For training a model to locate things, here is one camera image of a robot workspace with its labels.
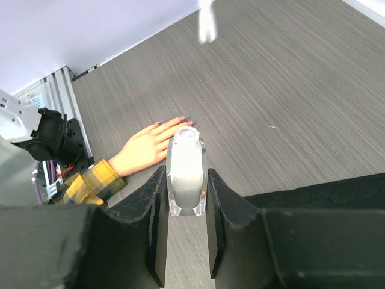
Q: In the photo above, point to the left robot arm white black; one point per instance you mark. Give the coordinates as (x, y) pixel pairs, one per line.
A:
(46, 134)

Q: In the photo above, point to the yellow plaid sleeve forearm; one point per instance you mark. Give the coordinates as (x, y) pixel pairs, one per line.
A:
(93, 186)

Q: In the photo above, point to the mannequin hand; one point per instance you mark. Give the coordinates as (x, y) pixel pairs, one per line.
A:
(147, 147)

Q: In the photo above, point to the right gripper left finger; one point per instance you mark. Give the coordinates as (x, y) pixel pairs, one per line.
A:
(85, 246)

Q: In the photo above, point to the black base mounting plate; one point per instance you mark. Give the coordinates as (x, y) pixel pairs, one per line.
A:
(76, 146)

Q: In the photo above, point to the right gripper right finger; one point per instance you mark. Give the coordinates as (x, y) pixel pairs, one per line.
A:
(252, 247)

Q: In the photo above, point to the clear nail polish bottle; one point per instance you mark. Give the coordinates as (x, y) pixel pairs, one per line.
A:
(187, 173)

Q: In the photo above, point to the black cloth placemat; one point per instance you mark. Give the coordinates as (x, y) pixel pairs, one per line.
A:
(365, 192)

